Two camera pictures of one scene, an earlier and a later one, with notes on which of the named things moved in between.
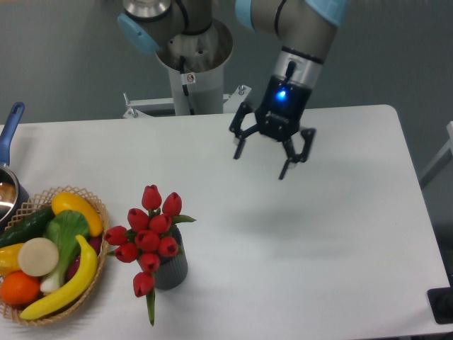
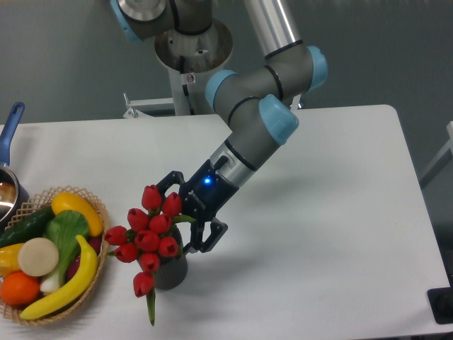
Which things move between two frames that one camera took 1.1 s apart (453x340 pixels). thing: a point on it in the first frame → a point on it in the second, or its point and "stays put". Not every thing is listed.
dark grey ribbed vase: x=173 y=269 stays put
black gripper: x=279 y=115 → x=203 y=194
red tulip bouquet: x=150 y=236 stays put
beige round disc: x=37 y=256 stays put
